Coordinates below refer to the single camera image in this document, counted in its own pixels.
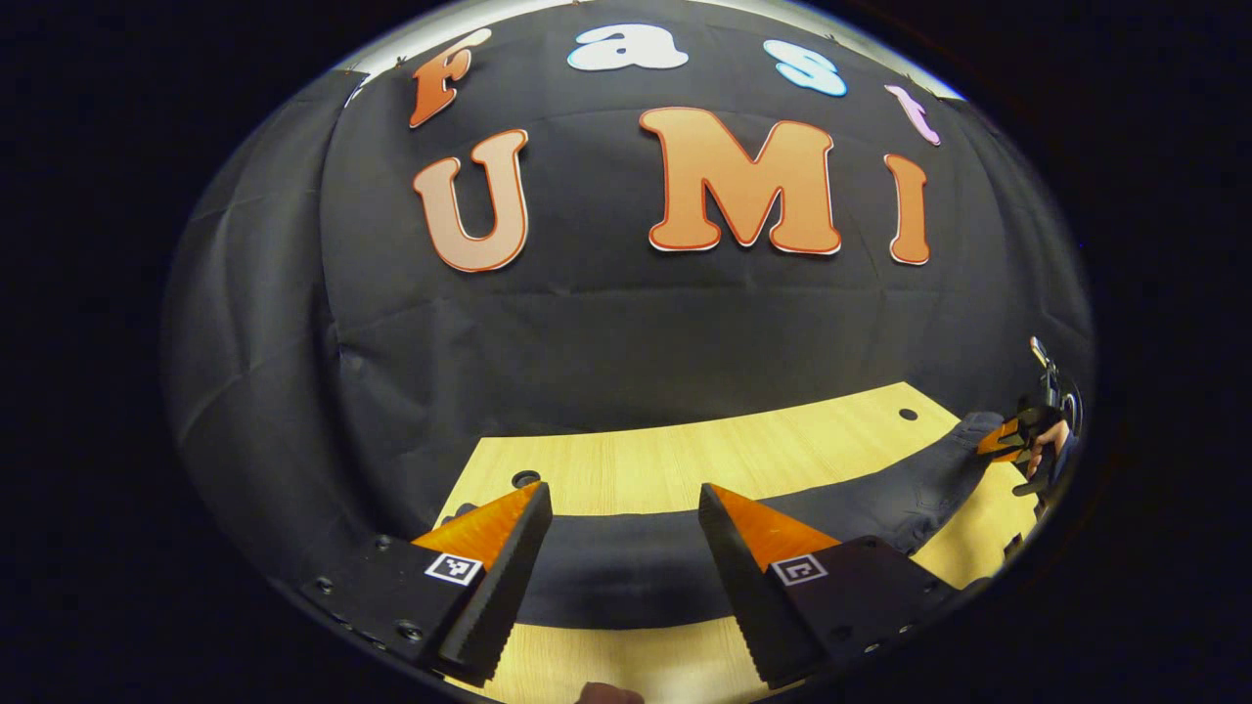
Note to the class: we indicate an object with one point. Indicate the dark grey jeans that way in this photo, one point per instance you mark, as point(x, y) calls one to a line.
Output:
point(636, 577)

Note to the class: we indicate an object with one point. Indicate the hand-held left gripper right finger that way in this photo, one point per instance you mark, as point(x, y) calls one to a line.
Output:
point(748, 596)

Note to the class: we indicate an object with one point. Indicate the black backdrop cloth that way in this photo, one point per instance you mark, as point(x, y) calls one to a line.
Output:
point(636, 332)

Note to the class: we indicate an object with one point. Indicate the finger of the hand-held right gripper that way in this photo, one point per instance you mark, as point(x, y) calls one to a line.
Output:
point(1006, 440)

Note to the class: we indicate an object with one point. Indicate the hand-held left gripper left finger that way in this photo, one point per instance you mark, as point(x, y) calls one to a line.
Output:
point(509, 587)

